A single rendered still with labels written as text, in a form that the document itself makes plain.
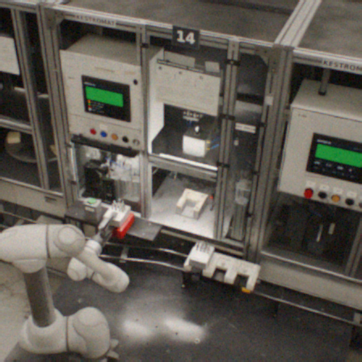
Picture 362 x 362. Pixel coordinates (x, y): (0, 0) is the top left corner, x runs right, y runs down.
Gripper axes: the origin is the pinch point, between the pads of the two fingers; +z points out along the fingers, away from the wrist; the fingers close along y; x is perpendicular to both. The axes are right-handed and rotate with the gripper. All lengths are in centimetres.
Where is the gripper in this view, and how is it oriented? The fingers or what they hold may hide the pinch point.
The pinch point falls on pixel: (113, 220)
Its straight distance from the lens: 290.4
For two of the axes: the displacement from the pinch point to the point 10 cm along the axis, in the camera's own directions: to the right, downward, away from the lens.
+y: 0.1, -7.8, -6.3
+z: 3.7, -5.8, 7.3
